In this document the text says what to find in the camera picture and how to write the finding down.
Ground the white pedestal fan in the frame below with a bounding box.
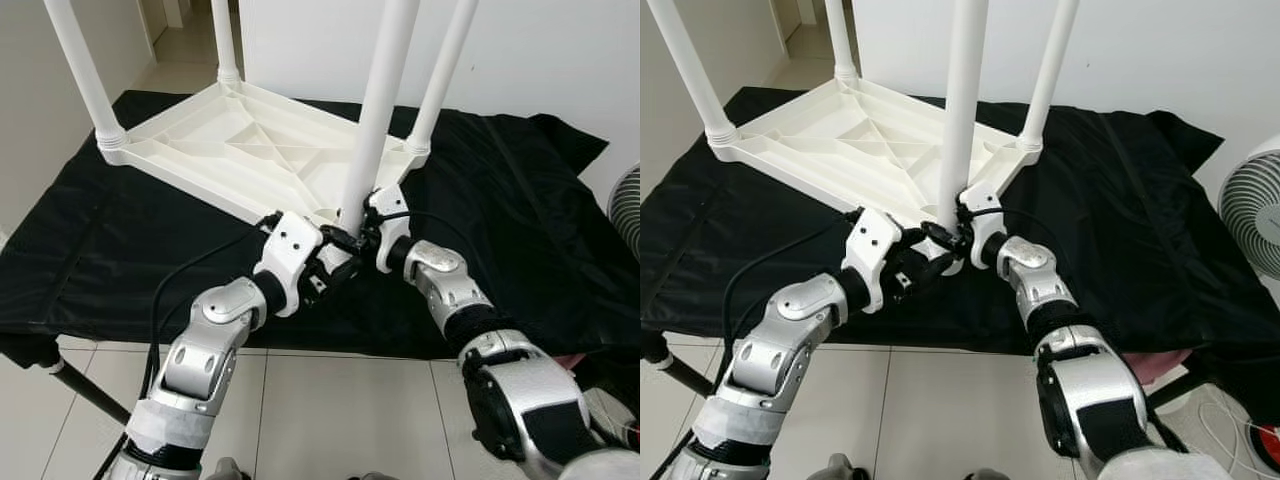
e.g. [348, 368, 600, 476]
[1218, 135, 1280, 279]
[608, 165, 641, 261]

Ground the black table cloth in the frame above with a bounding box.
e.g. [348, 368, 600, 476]
[640, 87, 1280, 391]
[0, 90, 641, 361]

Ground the white power cable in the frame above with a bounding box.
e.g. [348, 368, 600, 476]
[1195, 390, 1280, 471]
[590, 385, 641, 451]

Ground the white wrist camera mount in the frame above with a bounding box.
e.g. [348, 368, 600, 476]
[253, 212, 323, 318]
[958, 182, 1009, 269]
[842, 208, 906, 313]
[365, 185, 413, 273]

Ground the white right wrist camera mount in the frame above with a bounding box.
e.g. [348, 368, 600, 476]
[958, 182, 1009, 269]
[365, 185, 413, 273]

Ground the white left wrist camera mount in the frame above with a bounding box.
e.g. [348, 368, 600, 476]
[253, 212, 323, 318]
[842, 208, 906, 313]

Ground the white plastic table top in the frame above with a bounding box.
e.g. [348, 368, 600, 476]
[708, 78, 1043, 229]
[97, 80, 433, 233]

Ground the white tapered table leg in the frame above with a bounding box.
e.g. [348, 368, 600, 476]
[1015, 0, 1081, 153]
[648, 0, 739, 149]
[825, 0, 859, 83]
[403, 0, 481, 159]
[42, 0, 128, 151]
[210, 0, 243, 86]
[935, 0, 991, 229]
[338, 0, 421, 236]

